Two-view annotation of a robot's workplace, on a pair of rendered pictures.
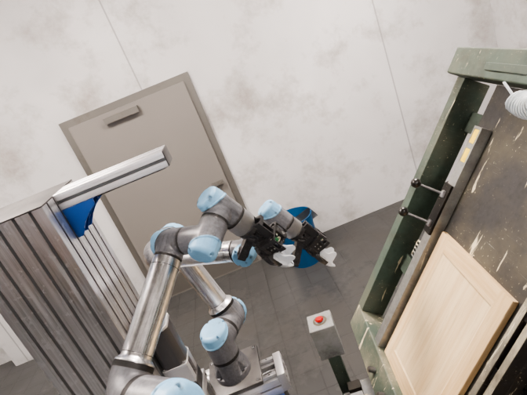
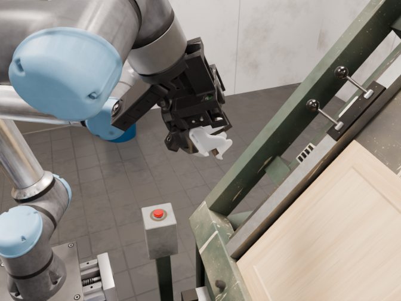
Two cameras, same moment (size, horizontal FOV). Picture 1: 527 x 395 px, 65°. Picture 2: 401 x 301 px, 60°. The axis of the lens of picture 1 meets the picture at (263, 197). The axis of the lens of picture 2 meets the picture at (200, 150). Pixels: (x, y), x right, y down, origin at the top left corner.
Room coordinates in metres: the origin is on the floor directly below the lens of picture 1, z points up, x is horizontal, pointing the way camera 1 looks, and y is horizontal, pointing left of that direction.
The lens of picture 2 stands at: (0.66, 0.18, 1.90)
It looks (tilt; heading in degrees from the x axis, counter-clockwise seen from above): 34 degrees down; 338
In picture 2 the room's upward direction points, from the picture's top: straight up
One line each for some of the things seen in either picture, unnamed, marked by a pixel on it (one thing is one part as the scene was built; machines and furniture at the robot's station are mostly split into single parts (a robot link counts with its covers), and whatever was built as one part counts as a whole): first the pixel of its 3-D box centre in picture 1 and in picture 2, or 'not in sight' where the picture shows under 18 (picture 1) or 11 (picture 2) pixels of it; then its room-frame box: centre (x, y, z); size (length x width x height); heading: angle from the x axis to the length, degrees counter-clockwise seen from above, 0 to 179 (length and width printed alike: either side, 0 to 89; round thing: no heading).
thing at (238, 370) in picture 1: (229, 362); (33, 269); (1.39, 0.39, 1.09); 0.15 x 0.15 x 0.10
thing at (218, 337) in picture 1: (218, 339); (22, 237); (1.40, 0.38, 1.20); 0.13 x 0.12 x 0.14; 155
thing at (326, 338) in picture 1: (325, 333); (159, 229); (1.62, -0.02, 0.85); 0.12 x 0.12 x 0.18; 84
